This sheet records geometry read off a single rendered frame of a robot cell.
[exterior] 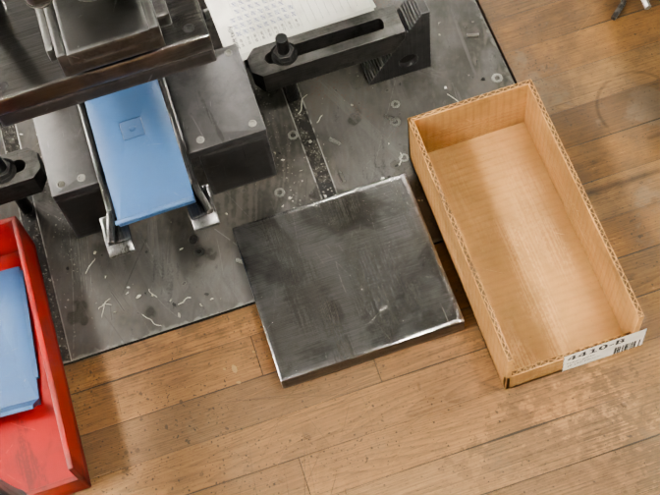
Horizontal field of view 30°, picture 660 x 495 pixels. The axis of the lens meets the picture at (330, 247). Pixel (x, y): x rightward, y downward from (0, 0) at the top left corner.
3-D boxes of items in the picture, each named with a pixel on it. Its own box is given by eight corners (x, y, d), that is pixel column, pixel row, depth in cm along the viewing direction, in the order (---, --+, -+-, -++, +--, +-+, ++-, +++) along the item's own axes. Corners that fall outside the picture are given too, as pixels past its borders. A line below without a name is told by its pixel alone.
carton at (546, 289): (504, 394, 108) (508, 361, 101) (409, 161, 119) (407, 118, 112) (640, 348, 109) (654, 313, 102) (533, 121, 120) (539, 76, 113)
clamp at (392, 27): (264, 121, 121) (249, 63, 112) (254, 93, 123) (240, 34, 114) (408, 76, 122) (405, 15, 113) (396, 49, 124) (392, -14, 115)
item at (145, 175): (123, 240, 107) (115, 224, 104) (84, 100, 114) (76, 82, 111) (199, 214, 108) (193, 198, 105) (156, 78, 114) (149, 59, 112)
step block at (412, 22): (369, 85, 122) (363, 31, 114) (359, 62, 123) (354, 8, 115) (430, 66, 122) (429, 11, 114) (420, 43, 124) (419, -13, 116)
